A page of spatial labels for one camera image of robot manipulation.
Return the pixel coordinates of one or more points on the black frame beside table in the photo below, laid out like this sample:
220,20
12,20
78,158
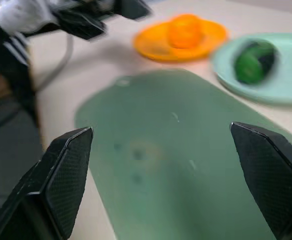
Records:
13,75

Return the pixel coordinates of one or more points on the orange fruit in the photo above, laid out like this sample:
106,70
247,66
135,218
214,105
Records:
185,31

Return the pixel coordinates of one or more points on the green rubber mat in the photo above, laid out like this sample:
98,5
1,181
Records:
165,140

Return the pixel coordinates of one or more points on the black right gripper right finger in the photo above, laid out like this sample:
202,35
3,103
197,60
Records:
270,175

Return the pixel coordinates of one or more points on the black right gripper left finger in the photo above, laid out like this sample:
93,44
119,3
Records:
61,180

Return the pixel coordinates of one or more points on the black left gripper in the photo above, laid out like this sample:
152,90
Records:
86,6

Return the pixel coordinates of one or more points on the light green plate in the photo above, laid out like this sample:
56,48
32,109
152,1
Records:
285,82

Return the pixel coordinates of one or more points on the dark green vegetable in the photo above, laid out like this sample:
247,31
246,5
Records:
254,62

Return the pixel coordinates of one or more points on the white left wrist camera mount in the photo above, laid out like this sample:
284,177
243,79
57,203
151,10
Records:
21,15

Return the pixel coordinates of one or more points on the orange plate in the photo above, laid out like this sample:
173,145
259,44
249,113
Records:
158,45

